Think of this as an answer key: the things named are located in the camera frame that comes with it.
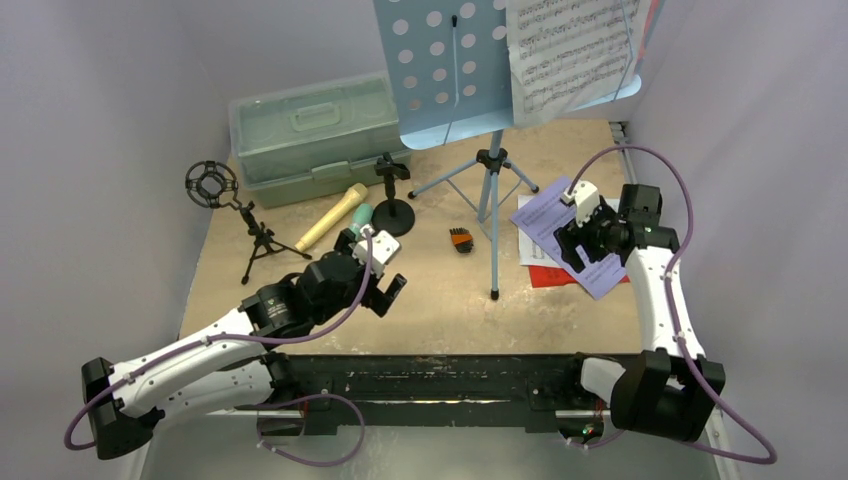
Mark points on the cream yellow microphone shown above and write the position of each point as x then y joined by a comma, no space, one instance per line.
353,197

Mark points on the orange black hex key set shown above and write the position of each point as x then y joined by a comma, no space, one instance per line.
461,240

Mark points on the black round-base microphone stand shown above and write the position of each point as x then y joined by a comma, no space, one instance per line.
392,215

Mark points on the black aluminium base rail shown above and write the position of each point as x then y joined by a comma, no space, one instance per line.
538,393

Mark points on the grey-green plastic toolbox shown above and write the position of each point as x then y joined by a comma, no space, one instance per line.
307,142

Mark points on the mint green microphone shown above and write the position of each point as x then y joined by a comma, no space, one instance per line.
361,217

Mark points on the light blue music stand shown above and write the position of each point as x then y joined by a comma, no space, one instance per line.
448,64

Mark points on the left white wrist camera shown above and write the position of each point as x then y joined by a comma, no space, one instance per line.
379,246

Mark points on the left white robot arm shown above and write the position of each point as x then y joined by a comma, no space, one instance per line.
231,362

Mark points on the black tripod microphone stand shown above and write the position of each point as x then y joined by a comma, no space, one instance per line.
214,185

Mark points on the white sheet music page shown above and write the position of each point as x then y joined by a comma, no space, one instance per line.
536,221
566,55

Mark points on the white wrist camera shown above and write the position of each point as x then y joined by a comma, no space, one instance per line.
584,197
379,246

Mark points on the lavender sheet music page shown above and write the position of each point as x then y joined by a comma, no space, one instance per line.
611,261

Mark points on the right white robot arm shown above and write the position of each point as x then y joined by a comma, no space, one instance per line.
662,318

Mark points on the red sheet music page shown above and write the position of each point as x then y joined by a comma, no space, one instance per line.
550,277

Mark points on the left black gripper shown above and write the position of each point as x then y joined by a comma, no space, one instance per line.
376,298

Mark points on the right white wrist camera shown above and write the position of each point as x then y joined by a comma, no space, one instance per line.
584,197

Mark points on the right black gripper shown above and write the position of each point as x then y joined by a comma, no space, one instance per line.
584,239

